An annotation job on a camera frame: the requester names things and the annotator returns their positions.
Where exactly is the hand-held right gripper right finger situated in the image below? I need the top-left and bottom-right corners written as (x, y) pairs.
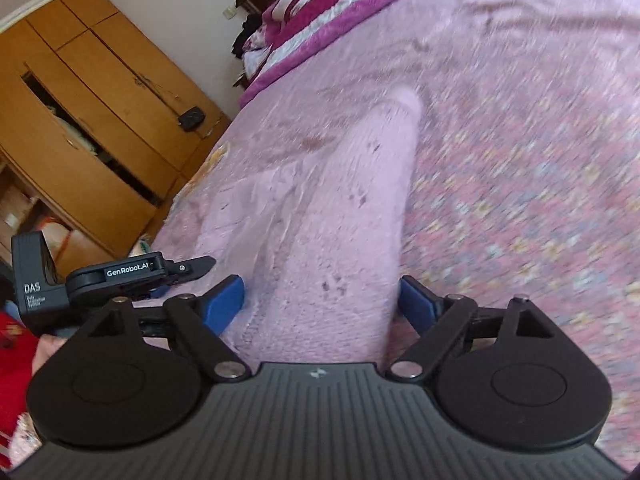
top-left (385, 274), bottom-right (560, 382)

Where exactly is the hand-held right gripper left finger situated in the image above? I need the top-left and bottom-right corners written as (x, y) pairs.
top-left (74, 274), bottom-right (252, 382)

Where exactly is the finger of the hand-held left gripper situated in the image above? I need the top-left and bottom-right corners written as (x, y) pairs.
top-left (147, 255), bottom-right (217, 302)

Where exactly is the pink fluffy garment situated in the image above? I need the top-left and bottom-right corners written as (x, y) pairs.
top-left (150, 85), bottom-right (426, 368)

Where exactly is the dark clothes pile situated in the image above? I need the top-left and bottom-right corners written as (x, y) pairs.
top-left (231, 12), bottom-right (263, 58)

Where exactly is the orange bag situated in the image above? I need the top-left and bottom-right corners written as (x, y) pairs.
top-left (39, 217), bottom-right (77, 273)

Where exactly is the cardboard box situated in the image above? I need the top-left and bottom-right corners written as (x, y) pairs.
top-left (0, 185), bottom-right (43, 243)

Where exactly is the red cloth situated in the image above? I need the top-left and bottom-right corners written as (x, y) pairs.
top-left (0, 310), bottom-right (43, 467)

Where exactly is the floral pink bed sheet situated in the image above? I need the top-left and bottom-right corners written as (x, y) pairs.
top-left (10, 0), bottom-right (640, 466)

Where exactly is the small black device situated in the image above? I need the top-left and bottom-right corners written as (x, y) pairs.
top-left (177, 106), bottom-right (206, 132)

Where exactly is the wooden wardrobe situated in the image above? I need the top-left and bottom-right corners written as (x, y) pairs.
top-left (0, 0), bottom-right (233, 281)

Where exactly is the purple striped quilt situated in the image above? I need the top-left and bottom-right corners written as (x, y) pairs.
top-left (240, 0), bottom-right (441, 107)

